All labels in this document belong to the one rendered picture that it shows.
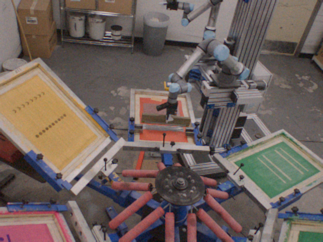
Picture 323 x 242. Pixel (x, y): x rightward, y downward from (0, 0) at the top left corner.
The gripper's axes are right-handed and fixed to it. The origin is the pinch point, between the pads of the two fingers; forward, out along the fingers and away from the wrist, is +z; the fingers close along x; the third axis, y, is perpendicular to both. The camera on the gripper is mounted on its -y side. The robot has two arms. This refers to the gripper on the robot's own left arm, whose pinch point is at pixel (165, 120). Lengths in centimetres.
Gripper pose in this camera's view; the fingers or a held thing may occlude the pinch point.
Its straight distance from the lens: 273.1
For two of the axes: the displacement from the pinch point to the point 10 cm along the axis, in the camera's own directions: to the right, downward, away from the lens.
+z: -1.2, 7.7, 6.2
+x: -0.5, -6.3, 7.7
